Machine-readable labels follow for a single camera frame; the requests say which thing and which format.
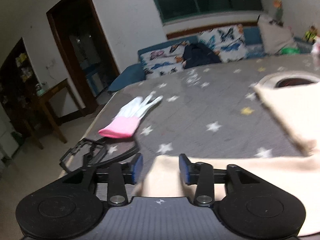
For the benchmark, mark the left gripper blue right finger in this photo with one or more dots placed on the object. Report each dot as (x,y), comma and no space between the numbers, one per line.
(199,174)

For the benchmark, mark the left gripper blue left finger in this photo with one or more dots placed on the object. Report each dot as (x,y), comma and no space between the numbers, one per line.
(119,175)

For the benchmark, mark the cream garment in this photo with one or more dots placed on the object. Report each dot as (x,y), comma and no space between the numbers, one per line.
(287,134)

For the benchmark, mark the white pink work glove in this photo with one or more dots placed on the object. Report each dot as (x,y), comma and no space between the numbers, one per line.
(128,118)

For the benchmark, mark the grey star tablecloth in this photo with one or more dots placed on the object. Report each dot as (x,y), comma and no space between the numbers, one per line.
(247,72)

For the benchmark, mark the dark blue backpack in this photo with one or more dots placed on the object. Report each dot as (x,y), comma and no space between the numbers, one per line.
(198,54)

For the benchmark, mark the left butterfly cushion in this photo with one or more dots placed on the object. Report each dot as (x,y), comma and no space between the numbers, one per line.
(168,60)

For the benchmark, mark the butterfly cushion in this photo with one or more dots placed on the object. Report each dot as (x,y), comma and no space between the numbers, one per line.
(228,43)
(168,60)

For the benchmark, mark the dark doorway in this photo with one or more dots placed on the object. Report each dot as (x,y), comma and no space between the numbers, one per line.
(83,47)

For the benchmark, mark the right butterfly cushion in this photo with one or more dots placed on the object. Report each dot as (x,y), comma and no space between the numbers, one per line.
(228,43)

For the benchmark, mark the dark wooden shelf cabinet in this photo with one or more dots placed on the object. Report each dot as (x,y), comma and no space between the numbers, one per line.
(18,92)

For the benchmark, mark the blue sofa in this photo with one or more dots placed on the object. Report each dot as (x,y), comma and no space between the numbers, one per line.
(135,73)

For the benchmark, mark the grey white pillow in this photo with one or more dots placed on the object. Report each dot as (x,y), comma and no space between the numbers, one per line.
(274,37)

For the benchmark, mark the plush toy doll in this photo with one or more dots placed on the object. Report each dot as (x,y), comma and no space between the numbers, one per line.
(311,34)

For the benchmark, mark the colourful paper flower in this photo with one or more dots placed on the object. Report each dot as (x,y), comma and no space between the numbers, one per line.
(278,13)

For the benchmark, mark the black frame tool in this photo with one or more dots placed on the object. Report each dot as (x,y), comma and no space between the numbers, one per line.
(89,151)

